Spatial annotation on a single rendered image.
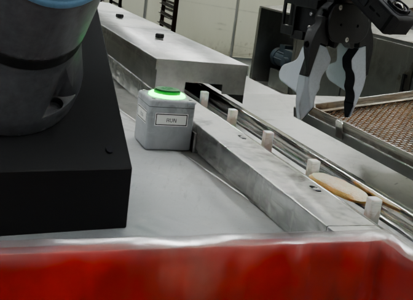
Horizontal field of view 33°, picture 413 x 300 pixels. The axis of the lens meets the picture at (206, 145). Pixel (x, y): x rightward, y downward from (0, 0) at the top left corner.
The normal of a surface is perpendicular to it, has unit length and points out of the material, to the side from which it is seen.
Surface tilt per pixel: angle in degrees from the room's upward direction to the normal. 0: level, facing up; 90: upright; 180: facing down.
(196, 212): 0
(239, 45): 90
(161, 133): 90
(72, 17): 132
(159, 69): 90
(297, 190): 0
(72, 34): 127
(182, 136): 90
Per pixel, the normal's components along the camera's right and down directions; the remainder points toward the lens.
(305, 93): -0.07, 0.46
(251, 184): -0.93, -0.03
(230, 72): 0.33, 0.28
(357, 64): 0.60, 0.26
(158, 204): 0.12, -0.96
